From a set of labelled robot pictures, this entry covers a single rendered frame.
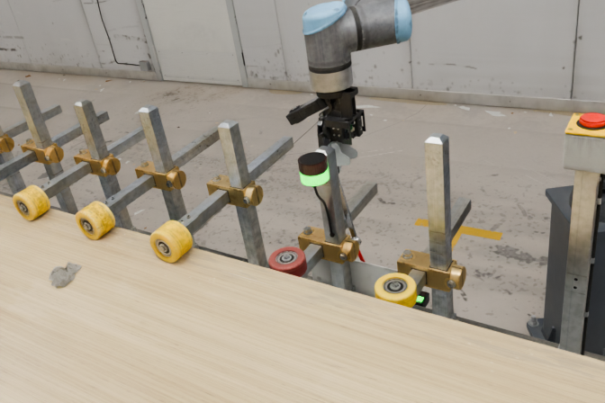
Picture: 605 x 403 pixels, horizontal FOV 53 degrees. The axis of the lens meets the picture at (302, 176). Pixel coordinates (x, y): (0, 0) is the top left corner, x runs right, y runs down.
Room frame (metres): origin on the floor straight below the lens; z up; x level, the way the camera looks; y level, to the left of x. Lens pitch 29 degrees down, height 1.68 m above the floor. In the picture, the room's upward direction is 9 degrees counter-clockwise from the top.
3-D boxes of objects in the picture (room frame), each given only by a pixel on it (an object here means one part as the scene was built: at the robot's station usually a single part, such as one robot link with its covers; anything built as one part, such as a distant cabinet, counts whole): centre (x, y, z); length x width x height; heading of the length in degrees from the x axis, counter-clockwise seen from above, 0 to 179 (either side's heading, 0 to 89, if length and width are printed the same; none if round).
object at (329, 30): (1.21, -0.10, 1.32); 0.10 x 0.09 x 0.12; 97
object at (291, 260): (1.06, 0.06, 0.85); 0.08 x 0.08 x 0.11
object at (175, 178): (1.45, 0.37, 0.95); 0.13 x 0.06 x 0.05; 54
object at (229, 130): (1.29, 0.15, 0.90); 0.03 x 0.03 x 0.48; 54
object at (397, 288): (0.91, -0.14, 0.85); 0.08 x 0.08 x 0.11
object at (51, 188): (1.63, 0.57, 0.95); 0.50 x 0.04 x 0.04; 144
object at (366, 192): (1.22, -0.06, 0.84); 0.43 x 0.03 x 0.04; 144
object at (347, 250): (1.16, -0.03, 0.85); 0.13 x 0.06 x 0.05; 54
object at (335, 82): (1.22, -0.09, 1.23); 0.10 x 0.09 x 0.05; 144
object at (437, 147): (1.00, -0.26, 0.93); 0.03 x 0.03 x 0.48; 54
